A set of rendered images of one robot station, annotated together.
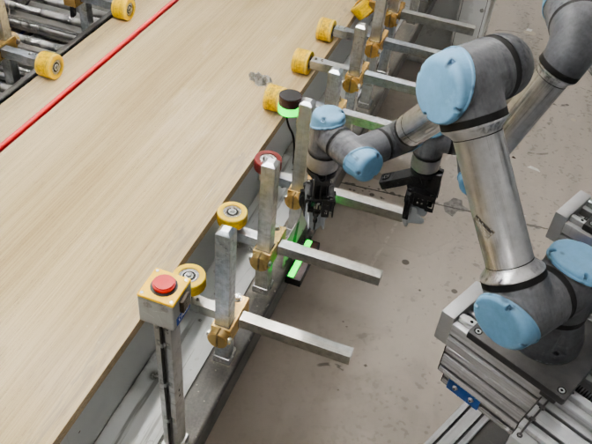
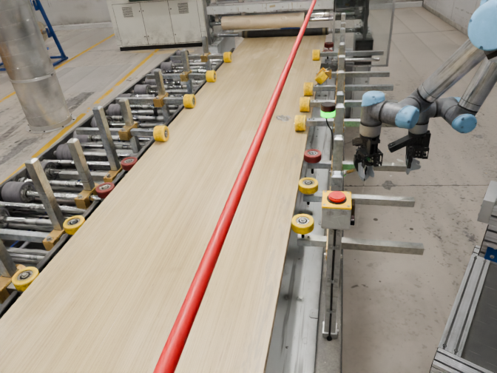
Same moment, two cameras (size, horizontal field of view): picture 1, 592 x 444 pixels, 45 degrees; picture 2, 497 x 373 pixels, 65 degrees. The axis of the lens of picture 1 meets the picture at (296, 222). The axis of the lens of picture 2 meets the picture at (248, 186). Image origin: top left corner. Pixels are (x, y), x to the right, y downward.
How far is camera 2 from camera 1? 0.58 m
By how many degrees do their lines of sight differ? 9
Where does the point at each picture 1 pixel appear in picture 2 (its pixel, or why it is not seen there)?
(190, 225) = (287, 195)
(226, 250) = (339, 187)
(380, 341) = (381, 266)
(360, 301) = not seen: hidden behind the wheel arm
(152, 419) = (299, 324)
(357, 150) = (404, 108)
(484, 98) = not seen: outside the picture
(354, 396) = (381, 300)
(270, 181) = (340, 149)
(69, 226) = (212, 210)
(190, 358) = (305, 281)
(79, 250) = not seen: hidden behind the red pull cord
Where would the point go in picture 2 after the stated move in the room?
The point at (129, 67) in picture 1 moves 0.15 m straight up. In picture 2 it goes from (205, 127) to (202, 101)
